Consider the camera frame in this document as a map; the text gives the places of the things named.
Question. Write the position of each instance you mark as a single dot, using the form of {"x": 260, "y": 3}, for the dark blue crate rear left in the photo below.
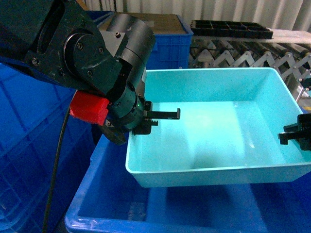
{"x": 99, "y": 16}

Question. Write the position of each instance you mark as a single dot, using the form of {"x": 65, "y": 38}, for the black compartment tray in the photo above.
{"x": 235, "y": 29}

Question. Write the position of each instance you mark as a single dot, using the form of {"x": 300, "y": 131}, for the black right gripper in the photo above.
{"x": 303, "y": 125}

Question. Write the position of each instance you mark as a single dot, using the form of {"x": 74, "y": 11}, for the tall blue crate left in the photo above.
{"x": 31, "y": 117}

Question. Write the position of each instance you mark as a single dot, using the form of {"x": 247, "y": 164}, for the expandable roller conveyor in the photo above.
{"x": 288, "y": 52}

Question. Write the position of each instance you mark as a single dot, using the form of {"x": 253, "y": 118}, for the blue crate with cardboard lid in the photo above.
{"x": 172, "y": 40}

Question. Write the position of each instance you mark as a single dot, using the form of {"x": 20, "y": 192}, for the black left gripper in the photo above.
{"x": 126, "y": 114}

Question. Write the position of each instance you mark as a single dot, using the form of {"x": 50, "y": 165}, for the turquoise plastic tray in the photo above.
{"x": 227, "y": 132}

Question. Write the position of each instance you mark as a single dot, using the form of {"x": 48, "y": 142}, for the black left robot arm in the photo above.
{"x": 56, "y": 41}

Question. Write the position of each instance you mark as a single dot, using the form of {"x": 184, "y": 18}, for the red wrist camera block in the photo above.
{"x": 89, "y": 108}

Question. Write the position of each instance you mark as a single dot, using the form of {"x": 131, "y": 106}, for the large blue open bin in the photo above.
{"x": 109, "y": 200}

